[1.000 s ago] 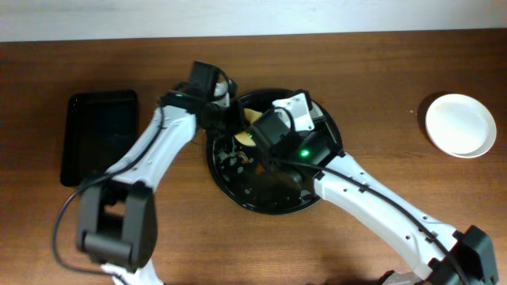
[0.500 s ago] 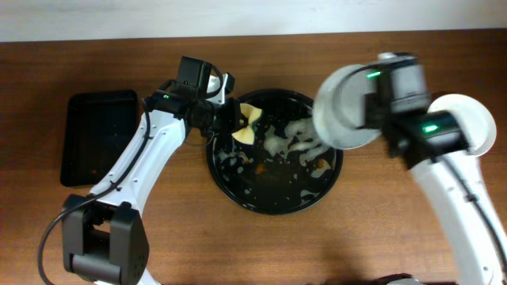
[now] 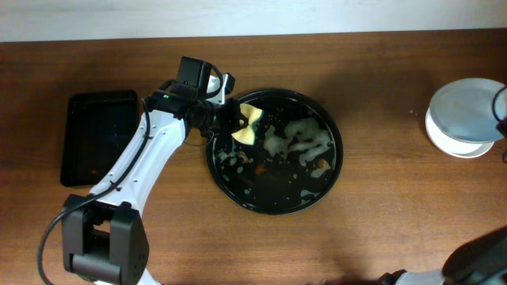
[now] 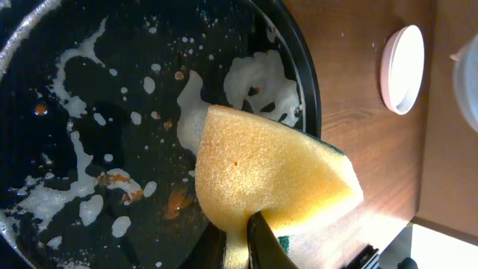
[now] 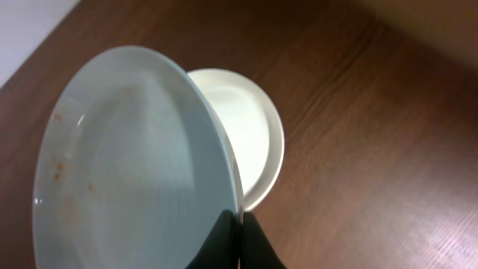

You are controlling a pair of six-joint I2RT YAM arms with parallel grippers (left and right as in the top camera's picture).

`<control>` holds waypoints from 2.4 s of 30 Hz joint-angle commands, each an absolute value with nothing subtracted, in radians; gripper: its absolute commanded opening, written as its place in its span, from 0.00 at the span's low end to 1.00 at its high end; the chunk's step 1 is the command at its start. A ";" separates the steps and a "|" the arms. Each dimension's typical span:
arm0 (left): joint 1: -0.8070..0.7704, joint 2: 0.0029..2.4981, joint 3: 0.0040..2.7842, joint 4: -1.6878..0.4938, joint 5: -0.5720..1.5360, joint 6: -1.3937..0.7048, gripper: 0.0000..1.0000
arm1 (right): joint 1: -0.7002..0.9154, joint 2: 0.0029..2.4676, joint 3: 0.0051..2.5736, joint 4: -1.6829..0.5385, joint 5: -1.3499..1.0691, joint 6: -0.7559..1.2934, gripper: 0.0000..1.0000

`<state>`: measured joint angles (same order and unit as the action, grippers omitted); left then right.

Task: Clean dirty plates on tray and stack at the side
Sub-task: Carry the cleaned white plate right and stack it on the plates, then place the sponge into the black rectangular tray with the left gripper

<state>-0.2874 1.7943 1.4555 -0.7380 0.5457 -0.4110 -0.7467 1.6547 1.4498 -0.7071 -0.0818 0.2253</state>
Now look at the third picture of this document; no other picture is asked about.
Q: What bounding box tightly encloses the yellow sponge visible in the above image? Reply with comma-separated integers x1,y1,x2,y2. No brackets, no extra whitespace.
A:
231,104,264,146

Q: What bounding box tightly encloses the white plate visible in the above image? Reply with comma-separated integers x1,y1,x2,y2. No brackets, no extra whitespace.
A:
425,109,494,159

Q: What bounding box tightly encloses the light blue plate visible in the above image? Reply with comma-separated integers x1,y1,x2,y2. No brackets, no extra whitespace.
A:
429,78,506,143

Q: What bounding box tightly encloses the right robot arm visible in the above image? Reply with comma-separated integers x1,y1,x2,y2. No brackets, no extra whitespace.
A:
377,226,506,285

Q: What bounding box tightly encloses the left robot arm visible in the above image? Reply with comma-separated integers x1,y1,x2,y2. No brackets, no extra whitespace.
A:
57,56,248,285

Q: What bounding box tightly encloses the black round tray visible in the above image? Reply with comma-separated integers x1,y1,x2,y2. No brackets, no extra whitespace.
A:
206,89,344,215

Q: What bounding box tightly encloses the black rectangular tray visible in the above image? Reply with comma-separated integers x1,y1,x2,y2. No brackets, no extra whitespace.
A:
60,89,139,187

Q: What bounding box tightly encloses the left black cable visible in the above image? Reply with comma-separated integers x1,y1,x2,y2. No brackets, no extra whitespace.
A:
36,63,225,285

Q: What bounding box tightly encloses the black cable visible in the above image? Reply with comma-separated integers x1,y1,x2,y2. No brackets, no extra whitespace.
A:
491,85,507,164
36,63,225,285

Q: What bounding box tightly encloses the right black cable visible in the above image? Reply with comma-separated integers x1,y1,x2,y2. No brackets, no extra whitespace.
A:
491,85,507,164

